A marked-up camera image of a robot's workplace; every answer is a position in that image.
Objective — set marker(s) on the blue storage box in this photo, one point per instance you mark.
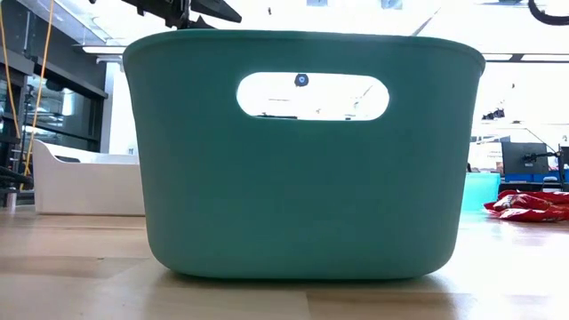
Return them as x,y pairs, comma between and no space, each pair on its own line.
520,178

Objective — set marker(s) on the light translucent teal bin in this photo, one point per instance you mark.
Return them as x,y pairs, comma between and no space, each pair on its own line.
480,191

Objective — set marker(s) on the dark teal plastic bin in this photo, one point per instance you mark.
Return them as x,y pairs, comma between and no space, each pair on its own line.
302,200

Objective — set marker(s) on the black glass cabinet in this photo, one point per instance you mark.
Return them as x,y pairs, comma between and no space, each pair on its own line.
66,111

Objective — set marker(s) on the round black blue-centred device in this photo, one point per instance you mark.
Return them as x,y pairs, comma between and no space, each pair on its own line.
301,80

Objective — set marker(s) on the white plastic bin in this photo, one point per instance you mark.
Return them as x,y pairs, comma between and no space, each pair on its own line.
89,186

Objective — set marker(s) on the black aluminium table frame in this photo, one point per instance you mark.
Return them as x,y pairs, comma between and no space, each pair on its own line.
13,178

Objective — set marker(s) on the black computer monitor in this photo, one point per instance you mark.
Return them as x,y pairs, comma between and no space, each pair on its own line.
524,157

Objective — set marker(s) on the red Skittles candy pack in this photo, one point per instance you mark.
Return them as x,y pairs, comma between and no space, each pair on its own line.
553,196
515,202
533,216

